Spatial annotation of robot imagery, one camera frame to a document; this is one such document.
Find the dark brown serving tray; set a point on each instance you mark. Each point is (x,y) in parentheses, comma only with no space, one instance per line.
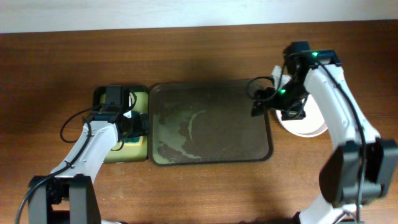
(206,123)

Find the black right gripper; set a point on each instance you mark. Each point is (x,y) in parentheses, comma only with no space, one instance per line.
(275,93)

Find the black sponge tray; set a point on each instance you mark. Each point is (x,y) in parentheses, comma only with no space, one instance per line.
(127,107)

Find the pink plate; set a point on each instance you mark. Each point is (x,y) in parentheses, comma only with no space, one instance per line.
(311,126)

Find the green yellow scrub sponge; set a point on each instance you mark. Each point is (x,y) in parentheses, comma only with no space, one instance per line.
(135,141)

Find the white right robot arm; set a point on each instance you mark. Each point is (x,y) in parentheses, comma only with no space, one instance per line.
(362,165)

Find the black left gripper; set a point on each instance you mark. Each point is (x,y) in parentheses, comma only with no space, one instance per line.
(143,124)

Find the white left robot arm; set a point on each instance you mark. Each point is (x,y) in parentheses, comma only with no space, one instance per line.
(115,130)

